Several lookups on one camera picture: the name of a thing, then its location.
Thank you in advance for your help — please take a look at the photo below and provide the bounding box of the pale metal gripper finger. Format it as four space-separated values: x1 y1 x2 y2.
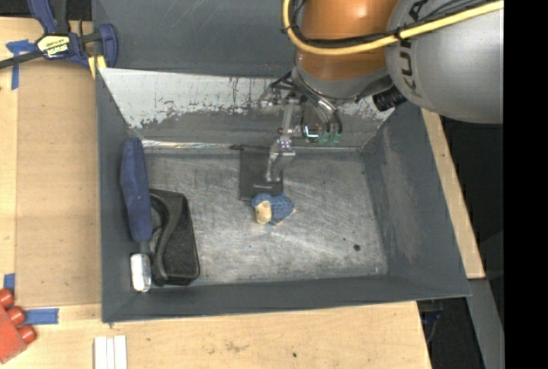
265 138 283 184
273 139 297 185

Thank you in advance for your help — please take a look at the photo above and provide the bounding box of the blue and tan toy animal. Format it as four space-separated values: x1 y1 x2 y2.
249 192 298 227

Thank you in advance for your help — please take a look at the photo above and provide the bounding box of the grey metal bin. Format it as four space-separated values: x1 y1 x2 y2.
90 0 473 324

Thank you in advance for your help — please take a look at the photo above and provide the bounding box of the black cylinder on white bracket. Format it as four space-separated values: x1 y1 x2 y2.
371 86 408 114

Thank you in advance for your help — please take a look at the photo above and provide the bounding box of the blue-handled tool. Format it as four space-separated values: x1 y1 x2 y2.
119 136 154 294

